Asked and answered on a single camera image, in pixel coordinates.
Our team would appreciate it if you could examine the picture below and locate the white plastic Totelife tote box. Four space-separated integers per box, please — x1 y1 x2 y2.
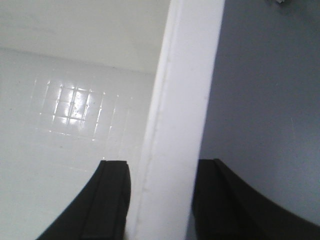
0 0 225 240

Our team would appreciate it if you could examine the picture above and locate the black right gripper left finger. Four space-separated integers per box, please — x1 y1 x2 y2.
38 160 131 240

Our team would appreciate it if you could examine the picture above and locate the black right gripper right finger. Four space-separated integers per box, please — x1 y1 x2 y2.
192 159 320 240

